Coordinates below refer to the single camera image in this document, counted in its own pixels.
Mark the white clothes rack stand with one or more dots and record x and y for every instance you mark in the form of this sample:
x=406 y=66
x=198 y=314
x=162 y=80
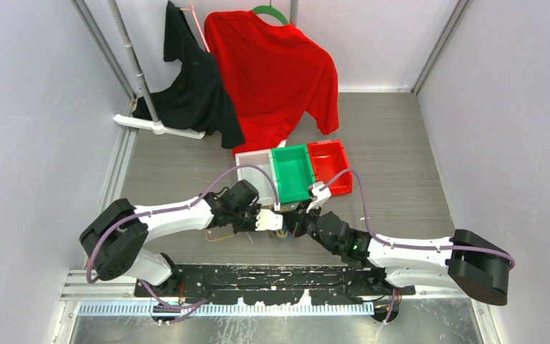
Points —
x=155 y=125

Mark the white plastic bin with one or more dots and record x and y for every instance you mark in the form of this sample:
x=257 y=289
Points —
x=264 y=160

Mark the pink clothes hanger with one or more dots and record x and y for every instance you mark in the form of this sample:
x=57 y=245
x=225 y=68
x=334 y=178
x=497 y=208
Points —
x=192 y=10

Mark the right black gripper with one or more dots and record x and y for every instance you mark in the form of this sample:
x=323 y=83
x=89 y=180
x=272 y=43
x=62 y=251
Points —
x=296 y=218

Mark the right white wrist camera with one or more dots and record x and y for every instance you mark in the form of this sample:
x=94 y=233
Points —
x=319 y=194

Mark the green clothes hanger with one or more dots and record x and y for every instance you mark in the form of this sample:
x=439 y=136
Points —
x=271 y=11

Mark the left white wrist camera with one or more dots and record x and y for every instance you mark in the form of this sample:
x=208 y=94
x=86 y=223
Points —
x=268 y=220

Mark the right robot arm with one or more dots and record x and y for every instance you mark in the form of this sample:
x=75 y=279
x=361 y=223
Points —
x=463 y=261

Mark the green plastic bin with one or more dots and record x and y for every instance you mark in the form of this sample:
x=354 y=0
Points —
x=294 y=173

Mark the black t-shirt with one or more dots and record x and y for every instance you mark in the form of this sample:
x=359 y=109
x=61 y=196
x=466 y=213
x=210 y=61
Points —
x=197 y=99

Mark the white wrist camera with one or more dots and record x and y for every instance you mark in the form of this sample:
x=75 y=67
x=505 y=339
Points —
x=268 y=220
x=319 y=194

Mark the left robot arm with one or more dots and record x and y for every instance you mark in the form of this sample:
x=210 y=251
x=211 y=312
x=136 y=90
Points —
x=114 y=242

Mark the aluminium frame rail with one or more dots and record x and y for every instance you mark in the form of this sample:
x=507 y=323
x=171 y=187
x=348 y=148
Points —
x=76 y=286

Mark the red plastic bin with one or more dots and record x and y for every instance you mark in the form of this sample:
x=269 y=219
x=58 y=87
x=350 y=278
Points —
x=328 y=159

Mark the red t-shirt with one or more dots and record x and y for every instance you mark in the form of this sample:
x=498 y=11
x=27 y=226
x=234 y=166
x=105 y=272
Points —
x=274 y=75

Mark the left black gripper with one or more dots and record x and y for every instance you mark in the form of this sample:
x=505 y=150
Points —
x=255 y=209

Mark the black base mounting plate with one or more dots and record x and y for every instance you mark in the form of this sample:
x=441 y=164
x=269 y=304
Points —
x=281 y=285

